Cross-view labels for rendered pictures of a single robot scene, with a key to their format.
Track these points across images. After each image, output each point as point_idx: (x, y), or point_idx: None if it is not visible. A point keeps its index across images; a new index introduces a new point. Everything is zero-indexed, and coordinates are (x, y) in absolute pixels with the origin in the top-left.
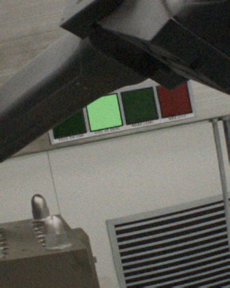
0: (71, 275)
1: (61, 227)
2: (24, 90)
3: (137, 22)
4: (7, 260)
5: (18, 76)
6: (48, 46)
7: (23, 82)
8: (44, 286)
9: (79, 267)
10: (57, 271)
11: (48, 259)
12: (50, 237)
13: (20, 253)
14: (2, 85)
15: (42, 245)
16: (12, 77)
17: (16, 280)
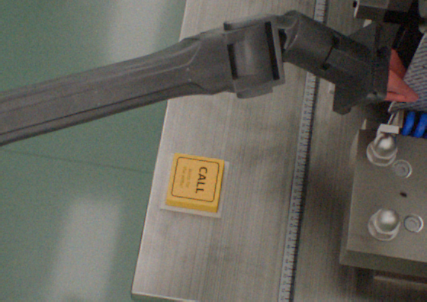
0: (344, 236)
1: (379, 226)
2: (36, 82)
3: None
4: (354, 165)
5: (65, 79)
6: (27, 91)
7: (44, 81)
8: (345, 209)
9: (344, 243)
10: (346, 221)
11: (349, 210)
12: (374, 215)
13: (383, 185)
14: (99, 72)
15: (418, 216)
16: (81, 77)
17: (350, 178)
